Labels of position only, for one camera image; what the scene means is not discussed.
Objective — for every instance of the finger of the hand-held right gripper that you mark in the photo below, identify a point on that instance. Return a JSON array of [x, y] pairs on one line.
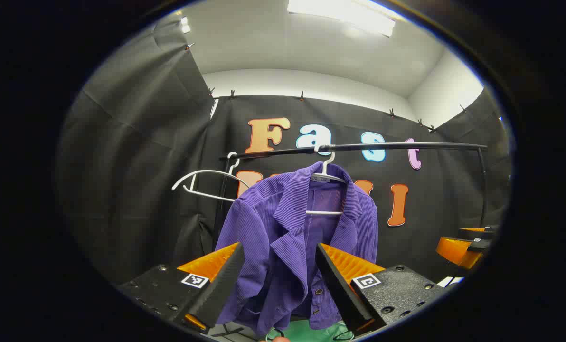
[[473, 230], [454, 250]]

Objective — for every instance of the green laundry hamper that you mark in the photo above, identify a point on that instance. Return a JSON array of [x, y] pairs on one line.
[[306, 333]]

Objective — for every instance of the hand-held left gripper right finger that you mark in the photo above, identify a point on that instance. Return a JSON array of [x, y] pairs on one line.
[[337, 285]]

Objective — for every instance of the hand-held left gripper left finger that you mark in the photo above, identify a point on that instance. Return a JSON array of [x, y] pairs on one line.
[[219, 289]]

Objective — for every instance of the row of small backdrop clips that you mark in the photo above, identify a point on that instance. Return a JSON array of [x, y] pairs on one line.
[[302, 96]]

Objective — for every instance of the white plastic hanger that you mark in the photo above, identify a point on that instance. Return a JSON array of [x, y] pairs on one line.
[[207, 171], [329, 166]]

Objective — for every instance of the ceiling light panel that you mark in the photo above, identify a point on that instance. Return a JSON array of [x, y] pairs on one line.
[[344, 14]]

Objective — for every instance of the black clothes rack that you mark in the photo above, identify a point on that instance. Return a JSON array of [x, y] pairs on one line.
[[406, 146]]

